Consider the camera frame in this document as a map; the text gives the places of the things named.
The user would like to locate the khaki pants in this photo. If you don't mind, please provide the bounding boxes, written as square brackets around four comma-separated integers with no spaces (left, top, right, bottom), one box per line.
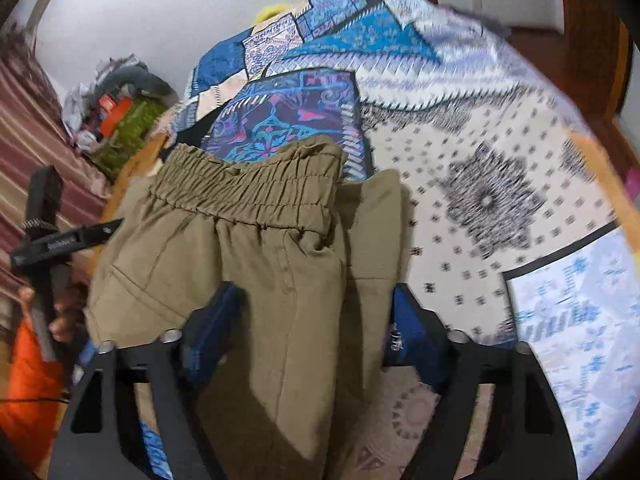
[87,136,406,479]

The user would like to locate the orange sleeve left forearm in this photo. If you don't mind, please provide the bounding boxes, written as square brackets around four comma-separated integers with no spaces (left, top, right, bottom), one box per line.
[1,321,66,470]

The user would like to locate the left hand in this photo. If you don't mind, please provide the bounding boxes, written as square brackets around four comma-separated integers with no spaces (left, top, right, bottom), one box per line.
[18,282,88,344]

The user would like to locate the striped pink curtain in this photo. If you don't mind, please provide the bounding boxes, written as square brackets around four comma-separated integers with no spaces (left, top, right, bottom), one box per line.
[0,29,112,340]

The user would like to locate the green bag with clutter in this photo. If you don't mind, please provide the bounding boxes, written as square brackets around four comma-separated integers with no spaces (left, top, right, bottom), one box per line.
[90,96,166,182]

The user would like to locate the blue patchwork bedspread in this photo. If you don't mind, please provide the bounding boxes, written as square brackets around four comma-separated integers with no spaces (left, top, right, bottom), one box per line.
[154,0,639,479]

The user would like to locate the yellow pillow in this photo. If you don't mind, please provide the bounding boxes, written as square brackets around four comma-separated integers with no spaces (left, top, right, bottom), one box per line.
[254,3,293,26]

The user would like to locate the wooden door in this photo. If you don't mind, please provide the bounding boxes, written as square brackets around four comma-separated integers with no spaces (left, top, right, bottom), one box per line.
[562,0,632,120]

